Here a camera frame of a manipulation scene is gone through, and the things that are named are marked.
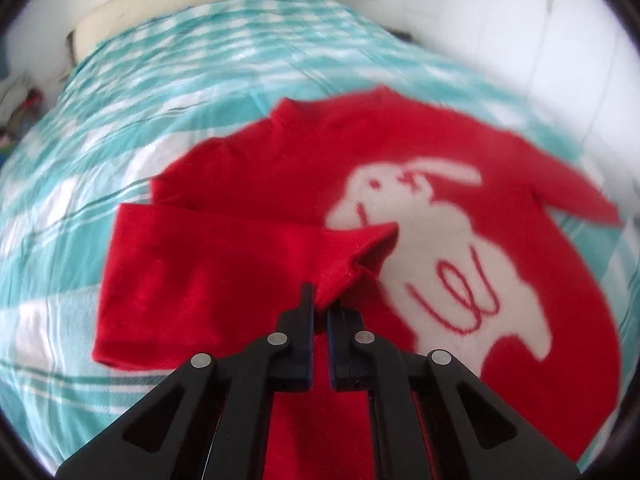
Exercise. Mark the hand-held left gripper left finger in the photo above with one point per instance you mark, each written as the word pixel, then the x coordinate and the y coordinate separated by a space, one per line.
pixel 302 352

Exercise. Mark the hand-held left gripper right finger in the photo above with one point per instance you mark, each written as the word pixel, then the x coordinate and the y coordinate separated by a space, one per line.
pixel 343 355

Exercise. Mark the red rabbit print sweater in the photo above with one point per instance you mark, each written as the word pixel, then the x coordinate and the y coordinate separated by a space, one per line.
pixel 240 270

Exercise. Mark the pile of mixed clothes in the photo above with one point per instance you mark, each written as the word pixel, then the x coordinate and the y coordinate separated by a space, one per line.
pixel 20 110

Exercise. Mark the teal plaid bed sheet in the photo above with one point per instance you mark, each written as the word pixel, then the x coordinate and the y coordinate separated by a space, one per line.
pixel 150 85

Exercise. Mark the white wardrobe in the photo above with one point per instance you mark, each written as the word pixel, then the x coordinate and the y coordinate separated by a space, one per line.
pixel 500 20

